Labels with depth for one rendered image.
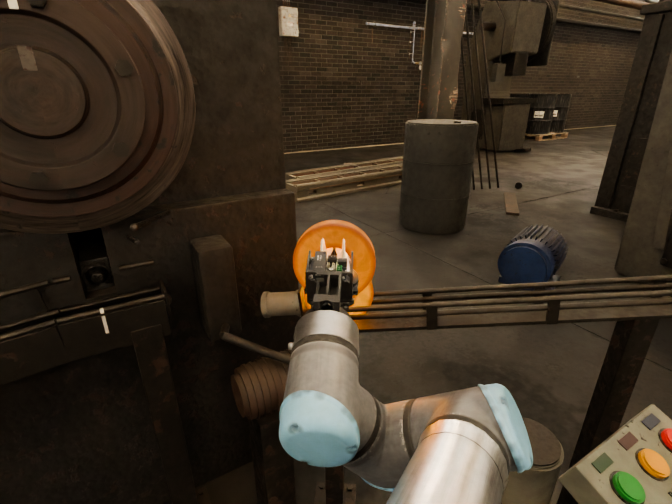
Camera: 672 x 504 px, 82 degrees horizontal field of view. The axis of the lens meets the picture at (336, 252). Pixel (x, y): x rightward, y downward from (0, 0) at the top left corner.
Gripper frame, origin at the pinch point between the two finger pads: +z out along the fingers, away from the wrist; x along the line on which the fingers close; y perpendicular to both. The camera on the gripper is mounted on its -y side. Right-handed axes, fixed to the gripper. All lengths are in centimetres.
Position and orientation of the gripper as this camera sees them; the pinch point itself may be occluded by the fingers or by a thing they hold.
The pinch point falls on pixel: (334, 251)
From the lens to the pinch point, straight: 72.1
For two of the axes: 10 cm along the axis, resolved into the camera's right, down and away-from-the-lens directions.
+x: -10.0, -0.2, 0.4
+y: -0.1, -7.8, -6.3
